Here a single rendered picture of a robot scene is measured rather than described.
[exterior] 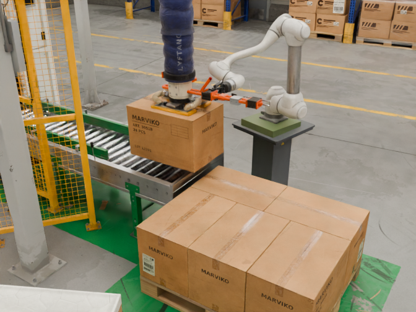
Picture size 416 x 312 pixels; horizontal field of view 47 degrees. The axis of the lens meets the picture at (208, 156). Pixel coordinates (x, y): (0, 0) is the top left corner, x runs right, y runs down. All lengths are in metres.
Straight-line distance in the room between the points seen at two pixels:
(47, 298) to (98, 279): 1.64
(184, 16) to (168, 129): 0.78
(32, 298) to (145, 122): 1.86
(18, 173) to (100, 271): 0.94
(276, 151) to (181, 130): 1.00
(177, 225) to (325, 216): 0.97
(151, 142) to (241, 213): 0.87
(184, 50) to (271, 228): 1.31
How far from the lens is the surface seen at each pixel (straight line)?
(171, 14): 3.24
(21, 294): 2.03
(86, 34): 6.44
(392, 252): 4.00
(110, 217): 4.21
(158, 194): 3.52
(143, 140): 3.60
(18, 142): 3.26
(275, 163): 4.06
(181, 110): 3.36
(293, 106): 3.74
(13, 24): 3.06
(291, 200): 3.38
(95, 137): 4.44
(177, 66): 3.32
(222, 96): 3.25
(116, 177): 3.76
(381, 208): 4.50
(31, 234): 3.57
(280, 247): 2.93
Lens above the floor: 2.31
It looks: 27 degrees down
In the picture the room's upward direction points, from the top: straight up
